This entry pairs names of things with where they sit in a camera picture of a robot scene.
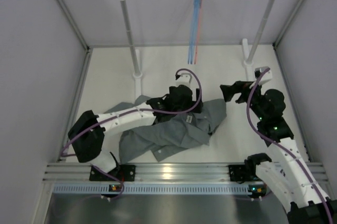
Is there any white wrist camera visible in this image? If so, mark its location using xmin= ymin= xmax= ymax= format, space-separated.
xmin=175 ymin=73 xmax=192 ymax=88
xmin=254 ymin=66 xmax=273 ymax=86

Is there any grey button-up shirt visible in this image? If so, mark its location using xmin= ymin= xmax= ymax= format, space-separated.
xmin=119 ymin=98 xmax=227 ymax=164

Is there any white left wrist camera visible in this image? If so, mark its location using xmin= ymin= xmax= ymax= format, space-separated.
xmin=175 ymin=73 xmax=192 ymax=88

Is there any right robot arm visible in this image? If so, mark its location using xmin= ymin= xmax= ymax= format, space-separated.
xmin=220 ymin=81 xmax=336 ymax=223

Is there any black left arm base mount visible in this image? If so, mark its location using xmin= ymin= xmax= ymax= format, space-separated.
xmin=89 ymin=165 xmax=136 ymax=182

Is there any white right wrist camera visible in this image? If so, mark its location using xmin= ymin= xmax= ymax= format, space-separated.
xmin=254 ymin=66 xmax=273 ymax=86

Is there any pink wire hanger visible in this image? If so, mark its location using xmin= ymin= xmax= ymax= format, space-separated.
xmin=193 ymin=0 xmax=203 ymax=64

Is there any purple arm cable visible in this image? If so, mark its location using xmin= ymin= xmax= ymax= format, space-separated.
xmin=60 ymin=68 xmax=203 ymax=201
xmin=246 ymin=67 xmax=333 ymax=224

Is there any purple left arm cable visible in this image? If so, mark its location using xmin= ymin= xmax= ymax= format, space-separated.
xmin=60 ymin=68 xmax=203 ymax=201

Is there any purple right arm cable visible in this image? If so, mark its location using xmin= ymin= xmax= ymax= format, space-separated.
xmin=246 ymin=67 xmax=333 ymax=224

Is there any blue wire hanger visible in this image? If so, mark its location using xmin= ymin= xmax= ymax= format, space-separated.
xmin=190 ymin=0 xmax=204 ymax=65
xmin=187 ymin=0 xmax=201 ymax=65

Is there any perforated grey cable duct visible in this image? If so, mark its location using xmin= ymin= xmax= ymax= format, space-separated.
xmin=52 ymin=183 xmax=266 ymax=196

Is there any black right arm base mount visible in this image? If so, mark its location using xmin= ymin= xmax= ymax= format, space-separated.
xmin=228 ymin=165 xmax=250 ymax=184

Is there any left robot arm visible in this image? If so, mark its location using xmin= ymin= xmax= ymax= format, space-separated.
xmin=68 ymin=85 xmax=202 ymax=173

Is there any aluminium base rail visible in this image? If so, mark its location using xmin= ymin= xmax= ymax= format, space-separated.
xmin=43 ymin=162 xmax=329 ymax=182

